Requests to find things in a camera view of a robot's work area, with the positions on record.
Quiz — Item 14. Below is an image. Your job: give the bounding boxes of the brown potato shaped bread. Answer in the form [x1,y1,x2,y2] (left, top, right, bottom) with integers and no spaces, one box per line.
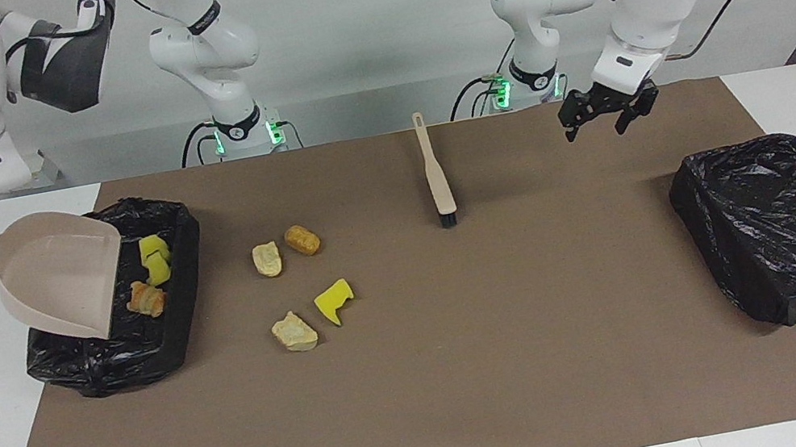
[282,221,324,261]

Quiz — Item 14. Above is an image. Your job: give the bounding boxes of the beige hand brush black bristles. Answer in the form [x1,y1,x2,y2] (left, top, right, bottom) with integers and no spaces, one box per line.
[411,108,461,232]

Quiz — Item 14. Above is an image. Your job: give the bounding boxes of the white power strip box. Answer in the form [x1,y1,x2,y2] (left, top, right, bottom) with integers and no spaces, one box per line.
[17,146,65,193]

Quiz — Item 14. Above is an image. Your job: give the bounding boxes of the angular pale bread piece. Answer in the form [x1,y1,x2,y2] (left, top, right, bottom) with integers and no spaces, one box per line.
[269,307,321,357]

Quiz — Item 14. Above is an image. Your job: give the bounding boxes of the beige plastic dustpan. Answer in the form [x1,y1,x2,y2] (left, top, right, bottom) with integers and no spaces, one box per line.
[0,169,140,358]

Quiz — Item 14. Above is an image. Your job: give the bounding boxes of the large yellow sponge piece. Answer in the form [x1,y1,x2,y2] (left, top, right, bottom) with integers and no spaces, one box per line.
[136,232,174,269]

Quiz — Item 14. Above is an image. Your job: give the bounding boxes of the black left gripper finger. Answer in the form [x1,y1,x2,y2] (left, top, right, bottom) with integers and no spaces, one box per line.
[611,87,667,136]
[556,90,601,144]

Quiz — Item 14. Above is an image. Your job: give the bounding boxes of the oval pale bread piece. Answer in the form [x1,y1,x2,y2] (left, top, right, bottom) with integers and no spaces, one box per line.
[250,240,285,280]

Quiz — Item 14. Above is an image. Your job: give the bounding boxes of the notched yellow sponge piece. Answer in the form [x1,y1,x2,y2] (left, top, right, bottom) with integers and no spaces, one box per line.
[310,276,360,330]

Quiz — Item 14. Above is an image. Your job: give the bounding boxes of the black base power cable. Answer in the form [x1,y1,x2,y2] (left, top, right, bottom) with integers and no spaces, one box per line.
[444,72,510,122]
[275,117,304,152]
[175,119,224,169]

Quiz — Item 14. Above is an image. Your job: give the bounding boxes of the black bag lined trash bin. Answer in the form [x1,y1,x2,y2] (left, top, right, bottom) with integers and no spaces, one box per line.
[662,131,796,344]
[0,186,227,410]

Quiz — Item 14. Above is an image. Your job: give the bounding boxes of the brown paper table mat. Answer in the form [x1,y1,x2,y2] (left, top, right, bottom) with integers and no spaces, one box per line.
[0,61,796,447]

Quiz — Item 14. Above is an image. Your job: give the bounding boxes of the orange striped croissant piece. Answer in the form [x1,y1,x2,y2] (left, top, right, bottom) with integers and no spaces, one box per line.
[122,276,172,324]

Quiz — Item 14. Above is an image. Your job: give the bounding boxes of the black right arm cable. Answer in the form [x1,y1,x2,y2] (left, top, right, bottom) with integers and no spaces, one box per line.
[0,0,201,64]

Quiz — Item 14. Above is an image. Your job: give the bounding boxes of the small yellow sponge piece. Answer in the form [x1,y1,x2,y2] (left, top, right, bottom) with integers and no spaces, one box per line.
[143,257,175,289]

